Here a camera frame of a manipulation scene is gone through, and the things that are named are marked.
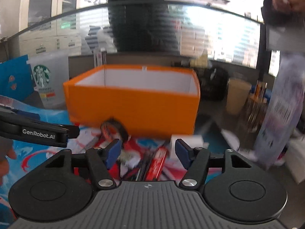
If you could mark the white purple refill pouch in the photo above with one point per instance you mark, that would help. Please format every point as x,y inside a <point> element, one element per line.
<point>284,109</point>

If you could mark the gold clear pen holder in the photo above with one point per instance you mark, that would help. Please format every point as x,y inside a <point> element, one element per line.
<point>254,106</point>

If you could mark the blue paper bag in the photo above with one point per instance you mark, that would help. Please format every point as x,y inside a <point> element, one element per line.
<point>15,78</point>

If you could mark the black vinyl tape roll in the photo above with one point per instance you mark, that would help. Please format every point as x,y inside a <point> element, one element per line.
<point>112,129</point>

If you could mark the silver green lighter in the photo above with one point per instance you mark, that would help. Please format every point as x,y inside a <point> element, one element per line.
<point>129,159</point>

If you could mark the orange cardboard box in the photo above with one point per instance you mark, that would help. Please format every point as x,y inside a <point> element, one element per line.
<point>149,101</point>

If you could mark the white QR paper card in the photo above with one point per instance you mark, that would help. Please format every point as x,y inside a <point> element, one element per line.
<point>234,143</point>

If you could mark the white pen box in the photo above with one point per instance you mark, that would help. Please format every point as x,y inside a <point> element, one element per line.
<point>100,57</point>

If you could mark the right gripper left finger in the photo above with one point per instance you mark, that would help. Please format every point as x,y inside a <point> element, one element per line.
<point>112,152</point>

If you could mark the black mesh organizer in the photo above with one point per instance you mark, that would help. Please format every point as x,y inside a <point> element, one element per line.
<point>213,81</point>

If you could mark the white power adapter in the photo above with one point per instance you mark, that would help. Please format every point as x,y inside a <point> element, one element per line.
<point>192,141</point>

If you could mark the red small packet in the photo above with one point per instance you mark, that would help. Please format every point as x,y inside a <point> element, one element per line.
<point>157,164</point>

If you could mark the grey partition panel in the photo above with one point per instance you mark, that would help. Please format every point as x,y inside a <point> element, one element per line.
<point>289,39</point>

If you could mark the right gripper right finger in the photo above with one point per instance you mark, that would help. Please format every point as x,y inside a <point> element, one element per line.
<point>184,153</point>

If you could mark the person in black coat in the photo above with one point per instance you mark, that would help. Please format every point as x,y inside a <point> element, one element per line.
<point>142,26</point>

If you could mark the thin black pen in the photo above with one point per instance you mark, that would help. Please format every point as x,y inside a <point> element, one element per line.
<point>139,172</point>

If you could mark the beige paper cup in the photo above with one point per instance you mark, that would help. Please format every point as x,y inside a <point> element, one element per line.
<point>238,91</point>

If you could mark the Starbucks plastic cup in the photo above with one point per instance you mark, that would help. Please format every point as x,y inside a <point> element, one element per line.
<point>50,71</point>

